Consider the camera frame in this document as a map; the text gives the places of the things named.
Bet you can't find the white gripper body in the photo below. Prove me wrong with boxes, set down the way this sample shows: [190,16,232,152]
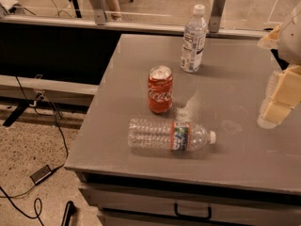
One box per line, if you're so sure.
[277,2,301,65]

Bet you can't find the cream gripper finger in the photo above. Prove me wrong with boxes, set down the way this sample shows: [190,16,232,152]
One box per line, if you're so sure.
[257,24,281,50]
[261,64,301,124]

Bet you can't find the clear plastic bottle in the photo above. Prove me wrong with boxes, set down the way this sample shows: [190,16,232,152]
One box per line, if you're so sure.
[128,119,216,152]

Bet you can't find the standing clear water bottle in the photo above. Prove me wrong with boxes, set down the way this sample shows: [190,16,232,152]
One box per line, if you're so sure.
[181,5,207,73]

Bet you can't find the grey cabinet with drawers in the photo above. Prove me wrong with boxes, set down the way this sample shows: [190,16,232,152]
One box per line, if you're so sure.
[66,35,301,226]

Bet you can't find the red Coca-Cola can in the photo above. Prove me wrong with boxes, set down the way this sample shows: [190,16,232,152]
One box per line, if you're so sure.
[148,65,173,114]

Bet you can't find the person's leg in background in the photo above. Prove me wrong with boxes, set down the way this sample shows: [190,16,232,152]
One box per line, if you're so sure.
[105,0,121,21]

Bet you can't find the grey low bench shelf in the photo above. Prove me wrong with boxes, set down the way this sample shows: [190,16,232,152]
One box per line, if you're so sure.
[0,75,98,106]

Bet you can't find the black object on floor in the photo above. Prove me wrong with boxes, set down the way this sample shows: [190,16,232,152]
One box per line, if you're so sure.
[61,201,76,226]

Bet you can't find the black power adapter brick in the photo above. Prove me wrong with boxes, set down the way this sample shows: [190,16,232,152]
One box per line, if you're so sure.
[30,165,52,185]

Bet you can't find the black drawer handle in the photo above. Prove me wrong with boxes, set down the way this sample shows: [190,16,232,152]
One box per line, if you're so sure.
[173,203,212,221]

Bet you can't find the metal glass-panel post left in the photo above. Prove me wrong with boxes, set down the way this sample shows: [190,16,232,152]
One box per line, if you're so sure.
[90,0,106,25]

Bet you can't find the black floor cable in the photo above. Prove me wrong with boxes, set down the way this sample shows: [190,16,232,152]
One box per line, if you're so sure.
[0,75,70,226]

